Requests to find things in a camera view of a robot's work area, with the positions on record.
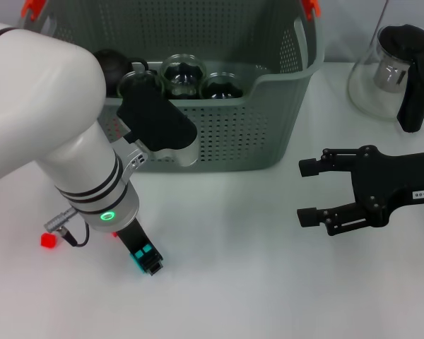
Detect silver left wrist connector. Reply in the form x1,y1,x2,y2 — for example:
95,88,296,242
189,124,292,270
44,208,77,230

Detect grey perforated storage bin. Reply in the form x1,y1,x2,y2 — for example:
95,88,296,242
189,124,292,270
44,0,326,174

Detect orange bin handle clip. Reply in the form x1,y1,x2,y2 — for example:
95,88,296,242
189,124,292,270
22,0,47,20
301,0,322,18

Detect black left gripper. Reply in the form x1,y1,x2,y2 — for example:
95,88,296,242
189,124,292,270
115,218,164,277

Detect thin left wrist cable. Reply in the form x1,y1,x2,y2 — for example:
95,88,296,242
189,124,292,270
58,224,91,248

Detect glass carafe with black handle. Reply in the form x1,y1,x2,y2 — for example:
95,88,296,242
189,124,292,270
346,23,424,133

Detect glass teacup with black base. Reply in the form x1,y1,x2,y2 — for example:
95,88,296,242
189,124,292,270
160,53,208,100
117,69,163,98
199,72,244,100

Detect black clay teapot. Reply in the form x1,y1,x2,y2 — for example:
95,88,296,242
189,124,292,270
91,48,150,98

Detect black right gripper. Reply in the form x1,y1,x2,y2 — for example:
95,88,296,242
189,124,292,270
296,144,424,237

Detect teal square block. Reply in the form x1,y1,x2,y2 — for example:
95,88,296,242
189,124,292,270
133,245,153,273

